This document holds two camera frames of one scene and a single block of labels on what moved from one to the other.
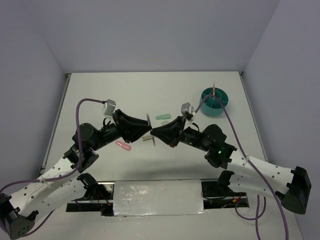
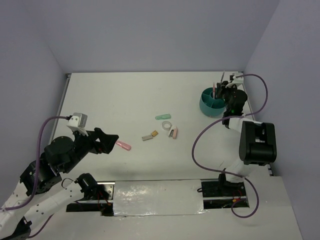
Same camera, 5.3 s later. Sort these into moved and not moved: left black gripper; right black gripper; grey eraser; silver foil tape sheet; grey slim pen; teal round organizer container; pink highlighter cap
Moved: grey slim pen; right black gripper; left black gripper
Not moved: teal round organizer container; silver foil tape sheet; grey eraser; pink highlighter cap
